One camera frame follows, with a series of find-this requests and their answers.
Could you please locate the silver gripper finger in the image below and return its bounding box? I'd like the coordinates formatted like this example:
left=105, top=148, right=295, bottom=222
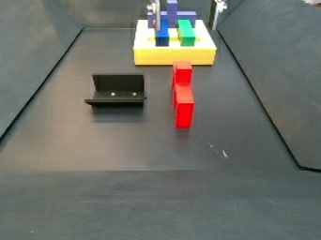
left=211, top=0, right=227, bottom=29
left=147, top=0, right=160, bottom=31

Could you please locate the red cross-shaped block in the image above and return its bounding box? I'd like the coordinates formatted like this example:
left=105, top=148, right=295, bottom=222
left=171, top=61, right=193, bottom=128

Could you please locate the yellow puzzle board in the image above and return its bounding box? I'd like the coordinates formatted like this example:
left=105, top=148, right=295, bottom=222
left=132, top=20, right=216, bottom=66

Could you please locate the purple cross-shaped block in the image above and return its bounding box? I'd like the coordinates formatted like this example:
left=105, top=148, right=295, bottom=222
left=147, top=0, right=196, bottom=28

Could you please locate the blue block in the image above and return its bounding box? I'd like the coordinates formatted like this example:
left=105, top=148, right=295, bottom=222
left=155, top=20, right=169, bottom=47

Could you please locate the green block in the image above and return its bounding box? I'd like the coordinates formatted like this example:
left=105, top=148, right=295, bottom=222
left=176, top=19, right=195, bottom=47

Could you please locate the black angle bracket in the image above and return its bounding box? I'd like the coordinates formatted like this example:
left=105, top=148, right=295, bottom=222
left=85, top=73, right=145, bottom=106

